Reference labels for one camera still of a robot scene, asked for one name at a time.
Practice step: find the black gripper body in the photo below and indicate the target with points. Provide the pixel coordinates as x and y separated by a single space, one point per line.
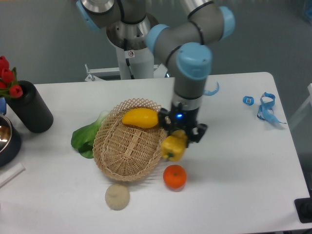
181 119

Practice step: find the yellow bell pepper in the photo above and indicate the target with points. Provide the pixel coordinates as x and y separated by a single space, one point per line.
174 146

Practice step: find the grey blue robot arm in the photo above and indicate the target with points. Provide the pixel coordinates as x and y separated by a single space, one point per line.
183 50

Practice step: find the woven wicker basket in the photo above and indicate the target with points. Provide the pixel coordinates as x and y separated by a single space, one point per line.
126 153

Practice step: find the yellow mango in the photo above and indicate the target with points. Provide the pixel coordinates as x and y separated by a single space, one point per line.
141 117

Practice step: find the blue curved tape strip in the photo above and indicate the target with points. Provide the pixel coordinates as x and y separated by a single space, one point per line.
213 92

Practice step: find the small blue tape roll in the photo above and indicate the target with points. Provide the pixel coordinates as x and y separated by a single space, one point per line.
248 100

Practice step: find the orange tangerine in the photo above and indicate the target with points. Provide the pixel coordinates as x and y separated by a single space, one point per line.
174 176

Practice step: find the crumpled blue tape strip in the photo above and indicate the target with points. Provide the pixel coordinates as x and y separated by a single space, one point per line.
265 110

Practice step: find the green bok choy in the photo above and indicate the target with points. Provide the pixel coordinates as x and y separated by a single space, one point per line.
83 138

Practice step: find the black device at corner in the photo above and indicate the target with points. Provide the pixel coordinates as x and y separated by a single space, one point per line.
304 209

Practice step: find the black ribbed vase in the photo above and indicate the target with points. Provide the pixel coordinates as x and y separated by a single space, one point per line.
31 108

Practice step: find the steel bowl dark rim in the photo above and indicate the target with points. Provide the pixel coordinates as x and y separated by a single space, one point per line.
10 141

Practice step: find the red tulip flowers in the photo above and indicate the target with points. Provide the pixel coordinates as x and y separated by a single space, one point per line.
9 85

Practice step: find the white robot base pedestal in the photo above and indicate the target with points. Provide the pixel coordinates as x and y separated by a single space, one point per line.
135 60

